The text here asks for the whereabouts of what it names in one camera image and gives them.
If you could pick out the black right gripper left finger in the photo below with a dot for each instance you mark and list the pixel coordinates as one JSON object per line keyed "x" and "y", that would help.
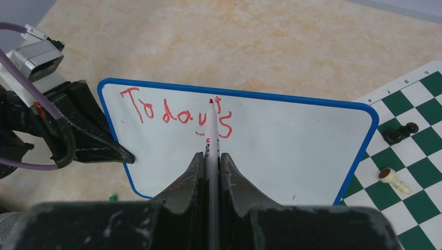
{"x": 179, "y": 211}

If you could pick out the black chess pawn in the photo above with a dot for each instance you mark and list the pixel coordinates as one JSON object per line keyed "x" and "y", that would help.
{"x": 396, "y": 135}

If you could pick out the light wooden chess piece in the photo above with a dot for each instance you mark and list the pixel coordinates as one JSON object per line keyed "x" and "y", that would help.
{"x": 389, "y": 176}

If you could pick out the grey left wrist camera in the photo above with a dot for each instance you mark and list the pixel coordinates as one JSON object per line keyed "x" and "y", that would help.
{"x": 37, "y": 61}

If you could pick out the blue framed whiteboard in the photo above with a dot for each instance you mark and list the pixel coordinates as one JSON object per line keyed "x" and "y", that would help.
{"x": 296, "y": 150}

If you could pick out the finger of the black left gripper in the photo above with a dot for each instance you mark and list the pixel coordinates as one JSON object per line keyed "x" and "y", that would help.
{"x": 93, "y": 137}

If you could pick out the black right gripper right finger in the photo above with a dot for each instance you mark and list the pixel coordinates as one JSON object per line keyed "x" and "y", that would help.
{"x": 240, "y": 203}

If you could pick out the red whiteboard marker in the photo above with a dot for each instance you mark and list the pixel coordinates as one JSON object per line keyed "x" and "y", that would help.
{"x": 211, "y": 175}

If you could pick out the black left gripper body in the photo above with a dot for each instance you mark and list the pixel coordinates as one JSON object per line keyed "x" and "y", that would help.
{"x": 36, "y": 121}

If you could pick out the green white chess mat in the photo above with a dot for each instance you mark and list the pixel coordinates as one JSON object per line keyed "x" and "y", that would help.
{"x": 416, "y": 218}

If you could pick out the black microphone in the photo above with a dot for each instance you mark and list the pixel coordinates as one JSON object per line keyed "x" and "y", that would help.
{"x": 8, "y": 220}

